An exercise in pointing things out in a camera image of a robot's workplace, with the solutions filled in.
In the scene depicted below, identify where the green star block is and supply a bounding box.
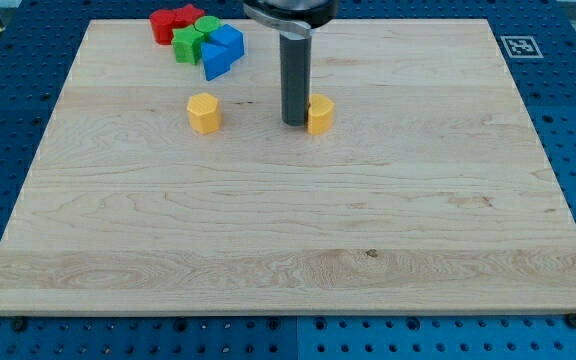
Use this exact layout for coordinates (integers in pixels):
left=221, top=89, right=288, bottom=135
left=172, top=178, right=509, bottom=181
left=171, top=26, right=204, bottom=65

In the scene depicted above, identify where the white fiducial marker tag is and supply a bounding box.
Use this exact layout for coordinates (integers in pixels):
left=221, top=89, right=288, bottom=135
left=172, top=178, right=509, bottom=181
left=500, top=35, right=543, bottom=59

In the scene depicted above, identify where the yellow hexagon block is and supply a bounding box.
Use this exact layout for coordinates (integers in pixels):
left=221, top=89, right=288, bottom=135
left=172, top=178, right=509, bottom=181
left=187, top=92, right=222, bottom=134

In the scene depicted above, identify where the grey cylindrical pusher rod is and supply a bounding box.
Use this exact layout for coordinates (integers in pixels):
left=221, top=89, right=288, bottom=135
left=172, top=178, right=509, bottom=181
left=279, top=32, right=311, bottom=126

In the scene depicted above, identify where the light wooden board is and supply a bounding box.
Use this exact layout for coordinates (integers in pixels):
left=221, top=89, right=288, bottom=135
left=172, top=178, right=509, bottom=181
left=0, top=19, right=576, bottom=317

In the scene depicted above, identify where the blue triangle block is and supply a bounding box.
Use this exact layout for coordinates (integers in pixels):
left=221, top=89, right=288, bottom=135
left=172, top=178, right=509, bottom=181
left=201, top=42, right=231, bottom=81

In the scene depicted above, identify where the yellow heart block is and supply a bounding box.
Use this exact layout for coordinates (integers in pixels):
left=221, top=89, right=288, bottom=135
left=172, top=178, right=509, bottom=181
left=307, top=94, right=335, bottom=135

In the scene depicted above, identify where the green cylinder block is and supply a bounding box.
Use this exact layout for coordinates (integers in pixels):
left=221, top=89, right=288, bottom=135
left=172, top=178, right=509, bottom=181
left=194, top=15, right=222, bottom=39

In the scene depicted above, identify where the red cylinder block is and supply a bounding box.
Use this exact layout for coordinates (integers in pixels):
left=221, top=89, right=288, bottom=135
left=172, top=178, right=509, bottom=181
left=149, top=9, right=175, bottom=45

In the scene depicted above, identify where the red star block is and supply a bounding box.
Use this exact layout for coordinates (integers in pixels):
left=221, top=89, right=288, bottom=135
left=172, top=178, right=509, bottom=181
left=173, top=4, right=205, bottom=28

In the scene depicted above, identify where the blue cube block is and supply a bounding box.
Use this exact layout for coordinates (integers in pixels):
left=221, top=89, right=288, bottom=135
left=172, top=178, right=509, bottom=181
left=208, top=24, right=245, bottom=63

